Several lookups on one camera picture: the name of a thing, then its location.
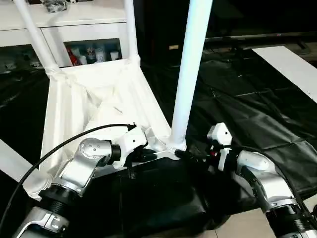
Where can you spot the white plastic table top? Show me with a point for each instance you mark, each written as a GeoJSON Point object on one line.
{"type": "Point", "coordinates": [79, 109]}

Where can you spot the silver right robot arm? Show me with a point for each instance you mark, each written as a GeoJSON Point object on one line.
{"type": "Point", "coordinates": [257, 168]}

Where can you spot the black plastic mat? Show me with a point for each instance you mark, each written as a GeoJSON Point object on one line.
{"type": "Point", "coordinates": [247, 114]}

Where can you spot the white board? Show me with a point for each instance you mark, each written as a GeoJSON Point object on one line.
{"type": "Point", "coordinates": [287, 64]}

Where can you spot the white cabinet with glass doors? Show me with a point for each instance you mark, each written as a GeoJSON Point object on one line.
{"type": "Point", "coordinates": [89, 15]}

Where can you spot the shiny crumpled foil item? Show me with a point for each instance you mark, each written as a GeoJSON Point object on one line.
{"type": "Point", "coordinates": [55, 5]}

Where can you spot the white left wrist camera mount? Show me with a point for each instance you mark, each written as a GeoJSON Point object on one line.
{"type": "Point", "coordinates": [131, 139]}

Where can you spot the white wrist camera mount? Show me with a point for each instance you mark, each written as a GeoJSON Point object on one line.
{"type": "Point", "coordinates": [219, 134]}
{"type": "Point", "coordinates": [131, 139]}

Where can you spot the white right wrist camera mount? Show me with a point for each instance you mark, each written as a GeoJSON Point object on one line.
{"type": "Point", "coordinates": [219, 134]}

